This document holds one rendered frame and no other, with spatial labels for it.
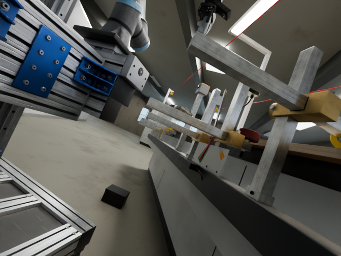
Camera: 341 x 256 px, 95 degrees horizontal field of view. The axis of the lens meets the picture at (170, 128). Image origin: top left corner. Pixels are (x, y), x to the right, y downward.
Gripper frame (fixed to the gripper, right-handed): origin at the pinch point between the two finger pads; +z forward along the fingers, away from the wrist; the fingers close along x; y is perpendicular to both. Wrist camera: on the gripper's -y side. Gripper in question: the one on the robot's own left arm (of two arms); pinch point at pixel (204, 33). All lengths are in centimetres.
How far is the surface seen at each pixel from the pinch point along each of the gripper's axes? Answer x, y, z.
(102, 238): -25, 19, 132
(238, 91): 4.9, -25.4, 26.6
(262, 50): -152, -34, -110
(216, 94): -16.5, -14.9, 22.2
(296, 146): 12, -48, 43
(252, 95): 1.6, -31.4, 25.3
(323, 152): 19, -52, 43
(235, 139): 12, -30, 47
